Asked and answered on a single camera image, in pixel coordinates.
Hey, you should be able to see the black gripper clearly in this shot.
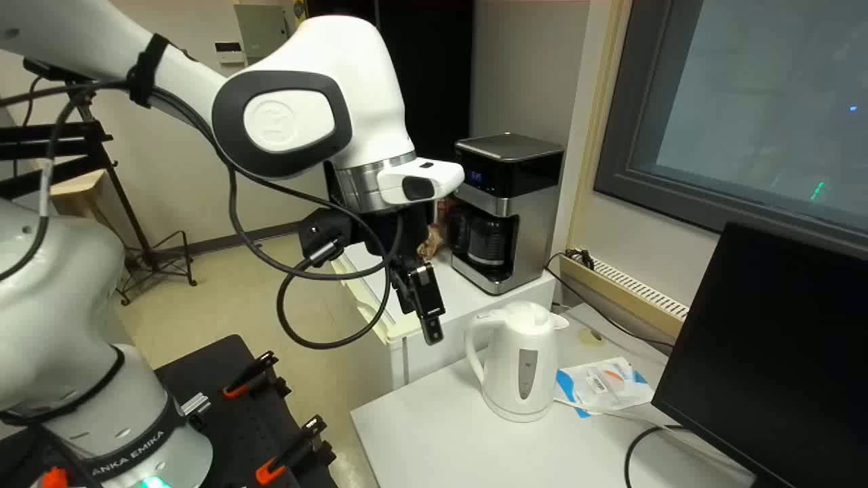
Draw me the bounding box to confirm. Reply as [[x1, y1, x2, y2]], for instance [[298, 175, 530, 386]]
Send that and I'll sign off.
[[367, 204, 445, 344]]

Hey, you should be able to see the white electric kettle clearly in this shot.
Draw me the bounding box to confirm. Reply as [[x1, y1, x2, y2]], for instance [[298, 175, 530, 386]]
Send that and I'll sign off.
[[465, 302, 567, 423]]

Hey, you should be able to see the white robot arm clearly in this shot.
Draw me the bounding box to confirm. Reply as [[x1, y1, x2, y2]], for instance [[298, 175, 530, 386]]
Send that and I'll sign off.
[[0, 0, 465, 488]]

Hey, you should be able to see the brown paper bag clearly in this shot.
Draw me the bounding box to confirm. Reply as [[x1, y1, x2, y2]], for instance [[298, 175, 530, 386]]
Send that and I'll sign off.
[[417, 202, 453, 261]]

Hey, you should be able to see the black steel coffee maker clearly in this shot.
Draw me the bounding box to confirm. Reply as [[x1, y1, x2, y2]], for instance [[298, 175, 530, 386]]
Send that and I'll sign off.
[[451, 134, 565, 295]]

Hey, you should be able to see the black orange clamp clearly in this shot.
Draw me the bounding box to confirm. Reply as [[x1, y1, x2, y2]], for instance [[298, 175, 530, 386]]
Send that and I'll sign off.
[[255, 416, 325, 488], [221, 349, 278, 402]]

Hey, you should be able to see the white blue plastic packet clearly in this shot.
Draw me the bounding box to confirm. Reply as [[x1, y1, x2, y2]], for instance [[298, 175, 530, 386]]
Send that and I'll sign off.
[[554, 359, 653, 417]]

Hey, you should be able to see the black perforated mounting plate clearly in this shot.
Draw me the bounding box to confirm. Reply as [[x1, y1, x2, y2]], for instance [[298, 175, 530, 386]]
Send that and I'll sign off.
[[0, 336, 336, 488]]

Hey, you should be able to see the black computer monitor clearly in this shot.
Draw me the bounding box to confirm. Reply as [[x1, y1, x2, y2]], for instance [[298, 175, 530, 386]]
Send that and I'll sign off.
[[653, 225, 868, 488]]

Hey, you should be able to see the black tripod stand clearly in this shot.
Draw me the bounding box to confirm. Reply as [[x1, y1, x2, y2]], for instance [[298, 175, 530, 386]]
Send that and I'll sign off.
[[0, 63, 200, 307]]

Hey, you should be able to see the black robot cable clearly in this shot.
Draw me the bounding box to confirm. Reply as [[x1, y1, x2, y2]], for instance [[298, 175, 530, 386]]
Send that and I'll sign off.
[[0, 74, 408, 354]]

